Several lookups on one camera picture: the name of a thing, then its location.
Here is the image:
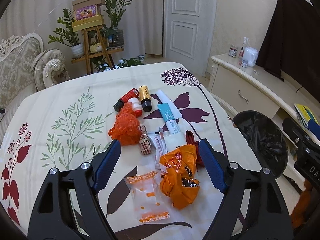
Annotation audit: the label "clear orange printed packet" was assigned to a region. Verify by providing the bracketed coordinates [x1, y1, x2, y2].
[124, 171, 170, 223]

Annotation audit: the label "orange plastic bag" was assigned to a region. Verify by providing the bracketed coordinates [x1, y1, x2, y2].
[108, 103, 141, 146]

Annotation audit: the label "orange snack wrapper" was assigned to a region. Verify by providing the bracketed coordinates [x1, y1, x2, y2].
[159, 145, 200, 210]

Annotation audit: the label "checkered snack wrapper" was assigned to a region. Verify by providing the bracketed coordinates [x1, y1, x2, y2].
[139, 125, 151, 155]

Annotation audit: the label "white red sachet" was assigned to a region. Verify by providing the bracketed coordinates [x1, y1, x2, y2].
[148, 130, 168, 170]

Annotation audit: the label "red wrapper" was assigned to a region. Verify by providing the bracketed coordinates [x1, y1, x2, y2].
[185, 131, 204, 170]

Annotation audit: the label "white bottle red cap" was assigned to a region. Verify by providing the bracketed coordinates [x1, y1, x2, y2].
[128, 98, 143, 118]

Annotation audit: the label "red bottle black cap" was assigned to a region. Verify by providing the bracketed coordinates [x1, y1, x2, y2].
[113, 88, 139, 112]

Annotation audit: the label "blue white tube box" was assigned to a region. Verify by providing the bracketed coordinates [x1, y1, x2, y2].
[158, 103, 181, 134]

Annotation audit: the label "gold bottle black cap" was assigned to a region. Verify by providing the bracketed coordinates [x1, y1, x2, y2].
[139, 86, 152, 112]

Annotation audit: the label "white paper strip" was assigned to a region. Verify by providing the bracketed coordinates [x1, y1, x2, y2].
[156, 89, 182, 120]

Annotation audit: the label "black lined trash bin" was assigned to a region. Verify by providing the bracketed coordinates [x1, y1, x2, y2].
[232, 111, 289, 178]

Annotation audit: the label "yellow blue book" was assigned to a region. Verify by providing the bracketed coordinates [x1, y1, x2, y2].
[294, 103, 319, 129]

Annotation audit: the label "floral cream tablecloth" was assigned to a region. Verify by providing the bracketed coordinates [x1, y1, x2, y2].
[0, 61, 293, 240]

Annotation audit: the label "cream TV cabinet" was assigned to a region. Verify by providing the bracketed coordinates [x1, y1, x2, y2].
[208, 53, 320, 196]

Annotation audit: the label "dark cloth covered TV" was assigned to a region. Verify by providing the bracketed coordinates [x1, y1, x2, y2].
[257, 0, 319, 100]

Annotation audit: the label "small tin can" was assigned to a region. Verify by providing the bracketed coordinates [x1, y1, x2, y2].
[239, 59, 248, 68]

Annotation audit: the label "white spray bottle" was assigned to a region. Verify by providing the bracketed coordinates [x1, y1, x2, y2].
[238, 37, 249, 65]

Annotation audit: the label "white plastic jug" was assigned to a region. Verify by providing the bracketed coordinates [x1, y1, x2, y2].
[242, 47, 259, 67]

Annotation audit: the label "small dark jar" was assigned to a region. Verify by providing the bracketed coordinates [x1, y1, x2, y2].
[228, 44, 238, 57]

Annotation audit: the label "cream ornate sofa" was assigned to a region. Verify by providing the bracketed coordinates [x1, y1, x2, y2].
[1, 33, 70, 140]

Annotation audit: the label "floor green plant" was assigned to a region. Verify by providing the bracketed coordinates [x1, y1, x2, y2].
[117, 57, 143, 68]

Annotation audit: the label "wooden plant stand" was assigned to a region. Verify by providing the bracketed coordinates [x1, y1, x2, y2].
[71, 24, 124, 74]

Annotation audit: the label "potted plant white pot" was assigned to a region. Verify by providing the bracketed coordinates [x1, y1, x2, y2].
[48, 8, 84, 59]

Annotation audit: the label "white panel door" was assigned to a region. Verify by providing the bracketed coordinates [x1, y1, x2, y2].
[163, 0, 217, 76]

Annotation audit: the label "stacked gift boxes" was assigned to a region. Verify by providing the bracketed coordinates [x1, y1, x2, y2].
[72, 0, 105, 32]

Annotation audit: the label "tall plant dark pot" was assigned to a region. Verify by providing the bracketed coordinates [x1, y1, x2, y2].
[104, 0, 132, 47]

